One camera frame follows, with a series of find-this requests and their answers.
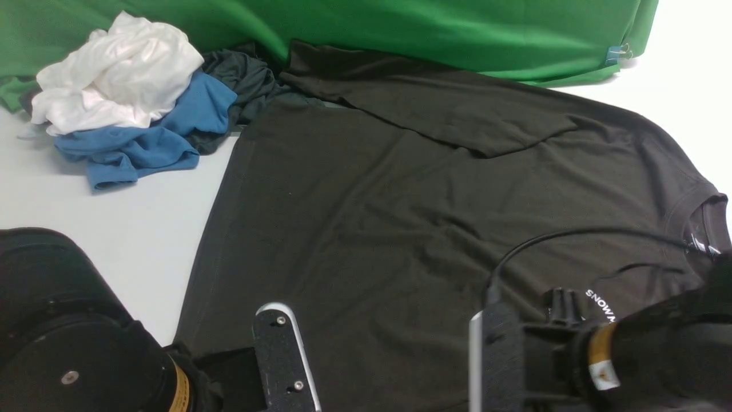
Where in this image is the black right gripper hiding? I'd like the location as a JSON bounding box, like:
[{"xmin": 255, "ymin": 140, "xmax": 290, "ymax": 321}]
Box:
[{"xmin": 521, "ymin": 288, "xmax": 595, "ymax": 410}]

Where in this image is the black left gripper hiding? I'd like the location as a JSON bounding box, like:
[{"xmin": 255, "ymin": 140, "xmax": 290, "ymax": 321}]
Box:
[{"xmin": 166, "ymin": 344, "xmax": 267, "ymax": 411}]

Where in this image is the dark gray long-sleeved shirt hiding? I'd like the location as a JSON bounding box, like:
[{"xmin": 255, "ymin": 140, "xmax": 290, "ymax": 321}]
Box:
[{"xmin": 175, "ymin": 41, "xmax": 730, "ymax": 411}]

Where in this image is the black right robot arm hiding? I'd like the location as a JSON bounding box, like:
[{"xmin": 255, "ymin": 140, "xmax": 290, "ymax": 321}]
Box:
[{"xmin": 521, "ymin": 253, "xmax": 730, "ymax": 411}]

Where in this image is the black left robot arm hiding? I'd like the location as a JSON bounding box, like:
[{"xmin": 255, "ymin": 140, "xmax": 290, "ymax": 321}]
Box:
[{"xmin": 2, "ymin": 228, "xmax": 266, "ymax": 411}]

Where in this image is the crumpled blue shirt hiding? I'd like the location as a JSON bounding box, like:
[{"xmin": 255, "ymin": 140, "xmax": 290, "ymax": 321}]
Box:
[{"xmin": 54, "ymin": 72, "xmax": 236, "ymax": 191}]

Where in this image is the crumpled dark teal shirt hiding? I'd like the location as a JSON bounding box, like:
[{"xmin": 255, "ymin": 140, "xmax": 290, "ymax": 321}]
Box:
[{"xmin": 186, "ymin": 44, "xmax": 292, "ymax": 156}]

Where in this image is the crumpled white shirt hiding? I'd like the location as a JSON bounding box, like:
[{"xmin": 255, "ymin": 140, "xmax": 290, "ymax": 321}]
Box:
[{"xmin": 30, "ymin": 11, "xmax": 204, "ymax": 136}]

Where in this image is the blue binder clip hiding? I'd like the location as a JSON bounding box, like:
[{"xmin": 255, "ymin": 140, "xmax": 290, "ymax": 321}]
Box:
[{"xmin": 604, "ymin": 42, "xmax": 634, "ymax": 67}]

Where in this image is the green backdrop cloth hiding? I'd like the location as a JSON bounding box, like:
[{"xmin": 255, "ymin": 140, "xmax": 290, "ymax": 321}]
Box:
[{"xmin": 1, "ymin": 1, "xmax": 658, "ymax": 112}]

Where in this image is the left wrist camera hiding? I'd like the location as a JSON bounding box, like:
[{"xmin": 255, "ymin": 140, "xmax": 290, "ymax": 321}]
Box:
[{"xmin": 253, "ymin": 302, "xmax": 322, "ymax": 411}]

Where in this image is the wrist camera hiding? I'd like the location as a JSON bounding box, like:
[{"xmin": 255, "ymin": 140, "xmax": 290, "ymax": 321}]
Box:
[
  {"xmin": 468, "ymin": 303, "xmax": 524, "ymax": 411},
  {"xmin": 253, "ymin": 302, "xmax": 322, "ymax": 411}
]

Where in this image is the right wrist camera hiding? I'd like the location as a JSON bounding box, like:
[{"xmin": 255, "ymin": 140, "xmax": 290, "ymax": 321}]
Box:
[{"xmin": 468, "ymin": 303, "xmax": 524, "ymax": 411}]

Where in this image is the black right camera cable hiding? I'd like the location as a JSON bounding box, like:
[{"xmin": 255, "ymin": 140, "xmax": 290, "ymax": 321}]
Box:
[{"xmin": 486, "ymin": 228, "xmax": 721, "ymax": 307}]

